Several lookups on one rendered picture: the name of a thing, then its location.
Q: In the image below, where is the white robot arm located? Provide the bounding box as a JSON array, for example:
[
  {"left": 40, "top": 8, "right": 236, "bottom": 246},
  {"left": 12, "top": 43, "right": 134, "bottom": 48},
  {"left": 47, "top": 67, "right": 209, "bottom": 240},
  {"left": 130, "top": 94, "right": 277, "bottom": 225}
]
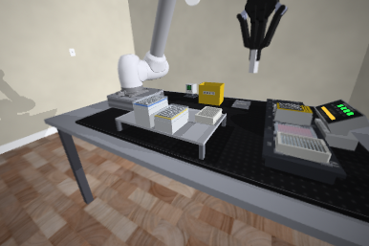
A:
[{"left": 116, "top": 0, "right": 176, "bottom": 98}]

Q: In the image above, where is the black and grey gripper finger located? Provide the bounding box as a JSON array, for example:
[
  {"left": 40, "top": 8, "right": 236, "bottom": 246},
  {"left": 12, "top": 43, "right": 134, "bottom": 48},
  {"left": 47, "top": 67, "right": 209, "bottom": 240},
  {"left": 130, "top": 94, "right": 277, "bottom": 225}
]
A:
[
  {"left": 251, "top": 2, "right": 288, "bottom": 73},
  {"left": 237, "top": 5, "right": 259, "bottom": 73}
]

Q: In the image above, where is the pink and pale blue well plate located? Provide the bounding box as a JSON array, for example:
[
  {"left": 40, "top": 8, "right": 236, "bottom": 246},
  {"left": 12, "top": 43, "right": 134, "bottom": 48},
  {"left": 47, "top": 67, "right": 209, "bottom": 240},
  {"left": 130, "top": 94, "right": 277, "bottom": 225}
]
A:
[{"left": 274, "top": 122, "right": 317, "bottom": 138}]

